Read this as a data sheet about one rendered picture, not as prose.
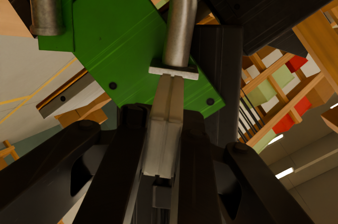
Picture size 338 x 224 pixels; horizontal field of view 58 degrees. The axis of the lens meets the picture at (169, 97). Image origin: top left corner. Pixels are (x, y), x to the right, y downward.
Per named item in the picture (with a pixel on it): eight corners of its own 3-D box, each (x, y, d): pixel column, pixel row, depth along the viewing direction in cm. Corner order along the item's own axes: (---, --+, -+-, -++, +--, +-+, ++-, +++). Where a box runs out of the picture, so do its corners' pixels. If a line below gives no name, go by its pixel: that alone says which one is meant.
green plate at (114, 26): (71, 17, 44) (160, 124, 49) (46, 23, 36) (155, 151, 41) (133, -35, 41) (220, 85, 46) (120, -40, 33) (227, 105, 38)
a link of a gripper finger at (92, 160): (138, 185, 12) (64, 174, 12) (151, 129, 17) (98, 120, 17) (142, 153, 12) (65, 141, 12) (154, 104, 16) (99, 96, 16)
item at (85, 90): (79, 94, 69) (86, 105, 69) (33, 105, 54) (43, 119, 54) (223, -16, 60) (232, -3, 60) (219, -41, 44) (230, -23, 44)
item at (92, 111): (75, 104, 751) (92, 129, 750) (52, 114, 679) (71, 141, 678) (106, 78, 697) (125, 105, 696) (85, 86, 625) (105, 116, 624)
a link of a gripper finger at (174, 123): (166, 119, 13) (183, 122, 13) (172, 74, 20) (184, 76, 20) (156, 178, 14) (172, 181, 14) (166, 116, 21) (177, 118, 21)
